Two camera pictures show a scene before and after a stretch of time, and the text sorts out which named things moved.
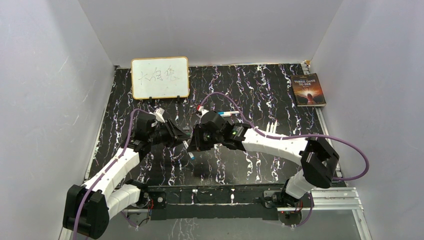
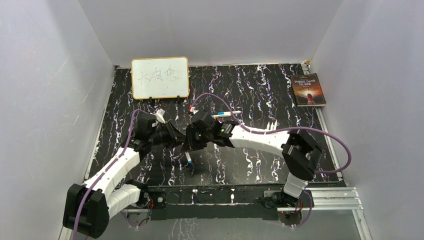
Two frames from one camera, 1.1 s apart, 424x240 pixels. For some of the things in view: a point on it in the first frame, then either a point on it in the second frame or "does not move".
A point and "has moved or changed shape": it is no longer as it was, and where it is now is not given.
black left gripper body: x=164 y=135 does not move
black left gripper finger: x=180 y=135 does not move
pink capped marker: x=186 y=145 has moved or changed shape
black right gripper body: x=207 y=140 does not move
